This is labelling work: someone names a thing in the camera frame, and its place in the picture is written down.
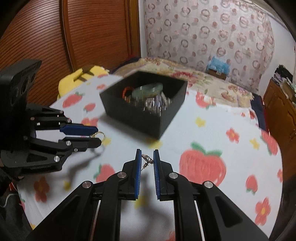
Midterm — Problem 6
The gold ring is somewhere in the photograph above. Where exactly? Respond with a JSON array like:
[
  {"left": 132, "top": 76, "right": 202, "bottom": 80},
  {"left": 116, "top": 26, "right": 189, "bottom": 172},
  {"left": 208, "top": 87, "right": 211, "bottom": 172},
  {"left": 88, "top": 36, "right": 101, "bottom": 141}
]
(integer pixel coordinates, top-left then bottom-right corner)
[{"left": 90, "top": 131, "right": 106, "bottom": 142}]

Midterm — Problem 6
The red orange beaded bracelet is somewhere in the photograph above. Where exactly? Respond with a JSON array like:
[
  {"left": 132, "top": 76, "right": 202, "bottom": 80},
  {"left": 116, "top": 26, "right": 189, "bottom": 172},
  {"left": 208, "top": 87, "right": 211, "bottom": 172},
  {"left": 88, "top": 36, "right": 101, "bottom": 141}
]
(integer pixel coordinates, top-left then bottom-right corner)
[{"left": 121, "top": 86, "right": 136, "bottom": 98}]

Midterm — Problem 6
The small silver earring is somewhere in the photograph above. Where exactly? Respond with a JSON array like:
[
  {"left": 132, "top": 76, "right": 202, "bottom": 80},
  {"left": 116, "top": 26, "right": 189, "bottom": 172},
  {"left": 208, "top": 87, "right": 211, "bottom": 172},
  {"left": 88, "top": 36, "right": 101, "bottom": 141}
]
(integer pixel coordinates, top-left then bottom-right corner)
[{"left": 141, "top": 154, "right": 154, "bottom": 170}]

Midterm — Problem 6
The black jewelry box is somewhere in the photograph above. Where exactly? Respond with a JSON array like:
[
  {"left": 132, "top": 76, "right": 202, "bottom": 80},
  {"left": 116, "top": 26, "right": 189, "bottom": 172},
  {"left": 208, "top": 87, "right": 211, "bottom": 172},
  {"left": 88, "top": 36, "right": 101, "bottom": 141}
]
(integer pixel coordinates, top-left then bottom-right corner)
[{"left": 100, "top": 71, "right": 187, "bottom": 139}]

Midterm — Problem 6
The green jade bangle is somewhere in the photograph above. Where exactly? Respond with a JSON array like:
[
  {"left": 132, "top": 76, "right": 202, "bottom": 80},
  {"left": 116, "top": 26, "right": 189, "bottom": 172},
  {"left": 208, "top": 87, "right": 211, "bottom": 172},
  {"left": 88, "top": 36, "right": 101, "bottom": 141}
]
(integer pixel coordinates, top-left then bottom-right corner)
[{"left": 132, "top": 83, "right": 163, "bottom": 98}]

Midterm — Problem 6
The white pearl necklace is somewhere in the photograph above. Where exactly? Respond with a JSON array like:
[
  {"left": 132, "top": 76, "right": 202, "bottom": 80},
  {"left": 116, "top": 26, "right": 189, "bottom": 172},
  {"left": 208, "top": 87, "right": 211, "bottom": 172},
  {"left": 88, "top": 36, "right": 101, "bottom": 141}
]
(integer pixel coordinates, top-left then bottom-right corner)
[{"left": 124, "top": 96, "right": 172, "bottom": 114}]

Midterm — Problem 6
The yellow plush toy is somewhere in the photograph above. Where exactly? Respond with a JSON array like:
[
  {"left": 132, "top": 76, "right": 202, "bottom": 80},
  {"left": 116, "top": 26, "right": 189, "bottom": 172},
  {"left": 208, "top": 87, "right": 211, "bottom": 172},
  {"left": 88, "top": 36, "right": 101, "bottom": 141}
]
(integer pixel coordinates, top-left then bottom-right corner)
[{"left": 57, "top": 65, "right": 109, "bottom": 100}]

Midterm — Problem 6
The strawberry flower print cloth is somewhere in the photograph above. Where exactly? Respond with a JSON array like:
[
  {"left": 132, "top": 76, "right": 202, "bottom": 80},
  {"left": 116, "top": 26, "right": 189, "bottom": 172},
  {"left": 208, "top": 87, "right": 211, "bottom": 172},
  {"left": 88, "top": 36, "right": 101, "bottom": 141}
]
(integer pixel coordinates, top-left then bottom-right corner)
[{"left": 17, "top": 75, "right": 282, "bottom": 235}]

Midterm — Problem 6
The brown louvered wardrobe door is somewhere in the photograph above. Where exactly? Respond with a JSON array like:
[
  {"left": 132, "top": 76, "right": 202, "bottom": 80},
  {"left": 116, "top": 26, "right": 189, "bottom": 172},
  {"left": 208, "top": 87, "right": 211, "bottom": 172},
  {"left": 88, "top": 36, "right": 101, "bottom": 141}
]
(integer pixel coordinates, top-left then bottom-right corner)
[{"left": 1, "top": 1, "right": 140, "bottom": 105}]

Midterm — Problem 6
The wooden side cabinet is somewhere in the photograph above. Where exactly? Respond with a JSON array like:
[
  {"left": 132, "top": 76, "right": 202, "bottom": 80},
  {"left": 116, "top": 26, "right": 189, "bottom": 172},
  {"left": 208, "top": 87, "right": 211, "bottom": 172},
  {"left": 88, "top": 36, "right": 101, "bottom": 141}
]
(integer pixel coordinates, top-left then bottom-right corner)
[{"left": 263, "top": 78, "right": 296, "bottom": 163}]

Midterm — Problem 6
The floral bed quilt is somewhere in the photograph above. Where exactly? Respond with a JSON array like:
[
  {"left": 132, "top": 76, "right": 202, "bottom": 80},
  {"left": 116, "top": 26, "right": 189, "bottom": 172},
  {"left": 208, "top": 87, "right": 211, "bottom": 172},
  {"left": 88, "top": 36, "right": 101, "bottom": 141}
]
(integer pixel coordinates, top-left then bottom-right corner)
[{"left": 114, "top": 56, "right": 265, "bottom": 130}]

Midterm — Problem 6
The blue bag on box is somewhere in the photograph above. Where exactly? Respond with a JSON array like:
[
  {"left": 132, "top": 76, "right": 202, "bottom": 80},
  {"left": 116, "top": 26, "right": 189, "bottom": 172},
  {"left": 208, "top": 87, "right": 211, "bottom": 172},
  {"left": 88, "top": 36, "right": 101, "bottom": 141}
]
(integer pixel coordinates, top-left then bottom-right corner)
[{"left": 206, "top": 56, "right": 230, "bottom": 80}]

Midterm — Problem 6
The circle pattern curtain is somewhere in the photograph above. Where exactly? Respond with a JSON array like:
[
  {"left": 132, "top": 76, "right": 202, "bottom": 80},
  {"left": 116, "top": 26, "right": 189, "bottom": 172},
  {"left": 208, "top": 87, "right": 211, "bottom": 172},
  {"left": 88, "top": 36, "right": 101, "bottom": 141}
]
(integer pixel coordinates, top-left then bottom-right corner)
[{"left": 144, "top": 1, "right": 274, "bottom": 93}]

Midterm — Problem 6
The clutter pile on cabinet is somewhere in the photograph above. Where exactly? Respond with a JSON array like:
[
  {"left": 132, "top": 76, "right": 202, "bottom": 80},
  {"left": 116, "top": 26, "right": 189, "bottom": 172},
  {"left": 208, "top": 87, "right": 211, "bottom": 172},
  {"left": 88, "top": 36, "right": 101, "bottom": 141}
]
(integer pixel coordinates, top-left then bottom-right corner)
[{"left": 274, "top": 65, "right": 295, "bottom": 102}]

